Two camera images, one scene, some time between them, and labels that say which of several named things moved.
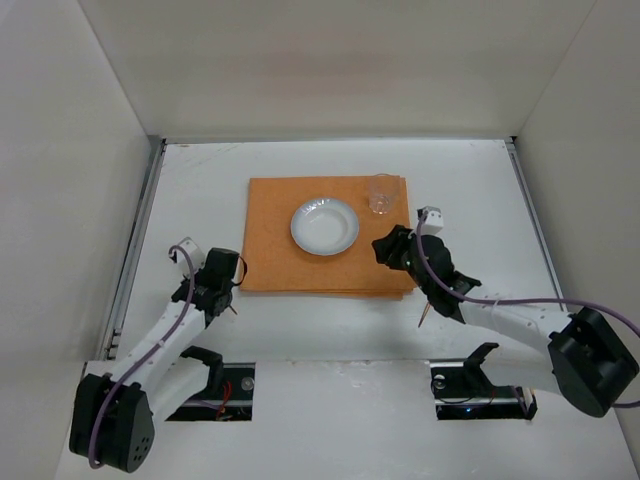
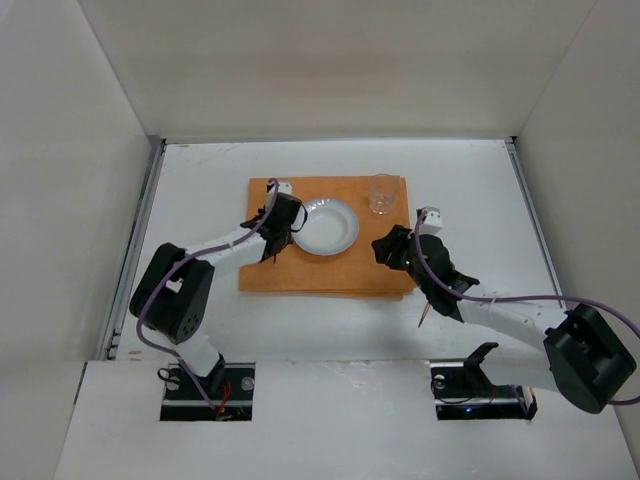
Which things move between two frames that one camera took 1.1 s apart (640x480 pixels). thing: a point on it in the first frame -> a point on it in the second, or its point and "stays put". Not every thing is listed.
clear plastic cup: (382, 192) stays put
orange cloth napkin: (274, 262) stays put
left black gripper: (213, 298) -> (273, 235)
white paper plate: (324, 226) stays put
